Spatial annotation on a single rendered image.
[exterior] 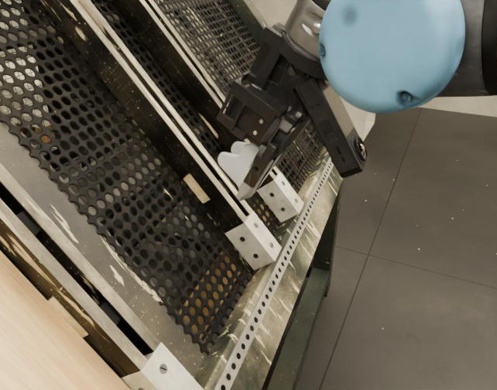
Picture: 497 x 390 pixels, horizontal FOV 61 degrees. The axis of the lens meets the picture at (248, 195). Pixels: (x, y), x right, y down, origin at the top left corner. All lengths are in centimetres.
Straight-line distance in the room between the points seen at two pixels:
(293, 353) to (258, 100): 148
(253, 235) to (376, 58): 82
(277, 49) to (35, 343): 53
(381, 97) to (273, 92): 24
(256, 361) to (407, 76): 78
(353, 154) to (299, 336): 149
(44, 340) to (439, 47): 64
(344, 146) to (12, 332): 52
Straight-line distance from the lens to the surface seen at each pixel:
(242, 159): 50
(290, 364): 179
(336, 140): 44
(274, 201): 123
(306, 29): 41
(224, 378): 85
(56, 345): 72
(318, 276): 218
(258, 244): 103
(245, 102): 45
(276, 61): 45
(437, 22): 22
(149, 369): 73
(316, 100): 44
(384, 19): 23
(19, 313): 71
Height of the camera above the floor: 158
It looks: 30 degrees down
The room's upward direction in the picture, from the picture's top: straight up
